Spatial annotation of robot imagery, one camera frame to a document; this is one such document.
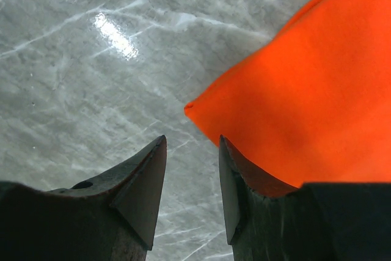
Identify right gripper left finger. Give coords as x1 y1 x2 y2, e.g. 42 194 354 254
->
1 136 167 260

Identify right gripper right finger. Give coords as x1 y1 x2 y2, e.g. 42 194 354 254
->
219 137 390 260

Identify orange t-shirt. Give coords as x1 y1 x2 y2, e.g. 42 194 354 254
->
185 0 390 186

